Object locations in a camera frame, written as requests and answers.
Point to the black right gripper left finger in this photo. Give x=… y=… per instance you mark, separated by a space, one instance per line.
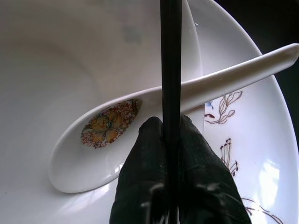
x=142 y=175

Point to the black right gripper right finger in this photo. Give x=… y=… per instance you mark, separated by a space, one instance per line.
x=203 y=182

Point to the white ceramic bowl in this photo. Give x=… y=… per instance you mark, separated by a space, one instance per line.
x=58 y=58

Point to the black chopstick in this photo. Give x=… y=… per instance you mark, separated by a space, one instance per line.
x=177 y=70
x=167 y=70

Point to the white floral ceramic spoon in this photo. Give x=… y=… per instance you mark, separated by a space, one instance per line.
x=77 y=163

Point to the large white floral plate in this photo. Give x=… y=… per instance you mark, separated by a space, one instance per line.
x=261 y=130

